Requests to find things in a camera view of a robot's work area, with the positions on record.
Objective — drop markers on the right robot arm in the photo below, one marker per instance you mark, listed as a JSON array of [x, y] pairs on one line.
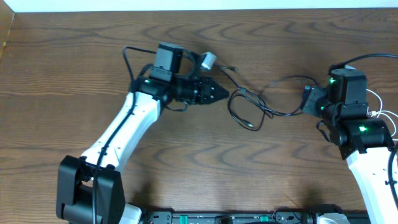
[[365, 143]]

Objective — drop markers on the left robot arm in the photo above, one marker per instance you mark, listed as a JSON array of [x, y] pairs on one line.
[[90, 188]]

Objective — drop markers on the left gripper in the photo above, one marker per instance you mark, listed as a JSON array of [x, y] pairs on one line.
[[203, 90]]

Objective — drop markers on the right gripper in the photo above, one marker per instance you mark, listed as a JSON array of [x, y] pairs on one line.
[[309, 104]]

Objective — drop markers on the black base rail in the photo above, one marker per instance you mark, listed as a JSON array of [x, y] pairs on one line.
[[279, 216]]

